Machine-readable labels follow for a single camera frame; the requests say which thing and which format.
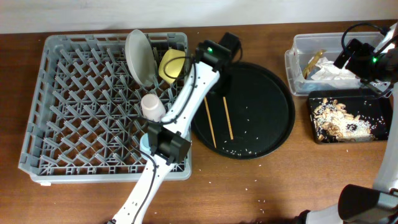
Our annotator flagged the yellow plastic bowl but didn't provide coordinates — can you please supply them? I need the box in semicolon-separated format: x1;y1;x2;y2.
159;49;186;84

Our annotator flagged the wooden chopstick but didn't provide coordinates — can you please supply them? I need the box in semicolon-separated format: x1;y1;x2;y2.
204;96;216;148
223;96;234;140

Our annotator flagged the white round plate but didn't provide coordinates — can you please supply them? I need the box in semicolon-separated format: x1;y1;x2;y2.
125;29;157;86

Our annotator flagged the pink plastic cup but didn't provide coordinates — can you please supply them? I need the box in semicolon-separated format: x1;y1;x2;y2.
141;93;166;122

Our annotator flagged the light blue plastic cup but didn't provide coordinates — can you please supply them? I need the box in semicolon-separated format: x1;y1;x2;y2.
139;134;152;161

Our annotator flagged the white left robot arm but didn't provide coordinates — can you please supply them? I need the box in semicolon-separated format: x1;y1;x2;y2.
110;32;243;224

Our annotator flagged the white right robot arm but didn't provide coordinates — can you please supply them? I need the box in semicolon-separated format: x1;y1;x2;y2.
294;25;397;224

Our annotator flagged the grey plastic dishwasher rack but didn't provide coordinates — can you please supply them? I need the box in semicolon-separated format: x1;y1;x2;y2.
18;34;183;185

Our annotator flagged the crumpled white paper napkin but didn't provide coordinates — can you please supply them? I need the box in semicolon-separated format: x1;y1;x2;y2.
310;57;357;81

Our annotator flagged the black rectangular food tray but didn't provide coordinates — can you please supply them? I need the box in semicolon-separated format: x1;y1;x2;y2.
308;90;393;144

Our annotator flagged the brown banana peel scrap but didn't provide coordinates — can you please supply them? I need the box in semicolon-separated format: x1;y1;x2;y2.
302;49;326;79

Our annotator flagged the clear plastic bin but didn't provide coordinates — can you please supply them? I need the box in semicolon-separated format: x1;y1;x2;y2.
284;31;392;96

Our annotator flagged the pile of food scraps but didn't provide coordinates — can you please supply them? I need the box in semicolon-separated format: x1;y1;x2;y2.
312;98;374;143

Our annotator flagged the round black tray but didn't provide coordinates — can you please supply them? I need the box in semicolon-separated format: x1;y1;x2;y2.
192;62;295;159

